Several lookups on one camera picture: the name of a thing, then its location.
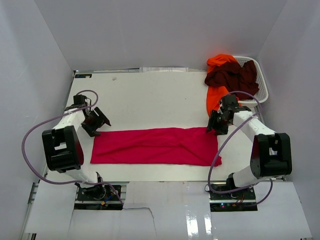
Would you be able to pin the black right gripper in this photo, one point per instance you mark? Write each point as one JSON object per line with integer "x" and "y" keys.
{"x": 213, "y": 125}

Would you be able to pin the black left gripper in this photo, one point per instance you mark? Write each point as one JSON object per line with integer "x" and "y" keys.
{"x": 101, "y": 119}

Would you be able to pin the magenta t shirt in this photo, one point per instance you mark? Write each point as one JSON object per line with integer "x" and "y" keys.
{"x": 168, "y": 146}

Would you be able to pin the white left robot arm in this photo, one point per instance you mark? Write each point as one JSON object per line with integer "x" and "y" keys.
{"x": 63, "y": 150}

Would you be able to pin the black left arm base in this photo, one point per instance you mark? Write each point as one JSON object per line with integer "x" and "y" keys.
{"x": 101, "y": 198}

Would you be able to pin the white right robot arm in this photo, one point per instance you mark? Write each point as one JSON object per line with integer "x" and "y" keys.
{"x": 270, "y": 157}

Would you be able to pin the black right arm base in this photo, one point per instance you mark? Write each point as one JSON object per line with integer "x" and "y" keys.
{"x": 240, "y": 201}

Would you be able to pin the orange t shirt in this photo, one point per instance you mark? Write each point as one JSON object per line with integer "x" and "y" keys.
{"x": 214, "y": 94}

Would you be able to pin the dark maroon t shirt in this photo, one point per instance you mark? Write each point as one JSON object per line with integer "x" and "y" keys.
{"x": 234, "y": 77}

